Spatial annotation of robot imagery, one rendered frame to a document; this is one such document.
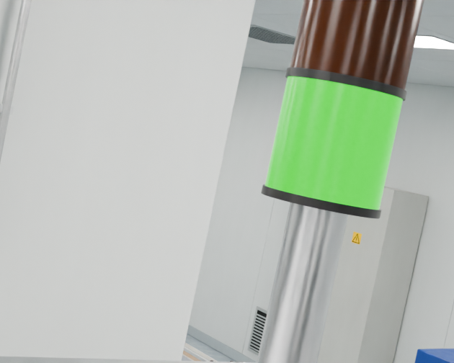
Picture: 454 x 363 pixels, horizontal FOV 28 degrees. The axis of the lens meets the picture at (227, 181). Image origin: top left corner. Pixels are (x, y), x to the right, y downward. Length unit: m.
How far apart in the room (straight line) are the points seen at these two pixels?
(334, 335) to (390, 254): 0.83
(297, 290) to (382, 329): 7.06
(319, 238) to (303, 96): 0.06
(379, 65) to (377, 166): 0.04
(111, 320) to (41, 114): 0.48
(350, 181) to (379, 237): 6.88
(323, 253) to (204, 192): 1.68
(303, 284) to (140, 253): 1.63
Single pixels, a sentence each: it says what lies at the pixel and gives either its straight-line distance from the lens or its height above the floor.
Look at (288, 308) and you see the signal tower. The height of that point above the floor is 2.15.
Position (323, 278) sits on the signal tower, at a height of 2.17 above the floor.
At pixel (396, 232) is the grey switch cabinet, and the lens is 7.28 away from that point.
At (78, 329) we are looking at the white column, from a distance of 1.97.
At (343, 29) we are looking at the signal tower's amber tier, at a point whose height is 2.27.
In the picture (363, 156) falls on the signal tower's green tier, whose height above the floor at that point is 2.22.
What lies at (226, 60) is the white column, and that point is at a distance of 2.04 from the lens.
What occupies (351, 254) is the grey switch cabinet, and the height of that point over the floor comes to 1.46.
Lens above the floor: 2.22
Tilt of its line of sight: 3 degrees down
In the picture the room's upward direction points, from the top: 12 degrees clockwise
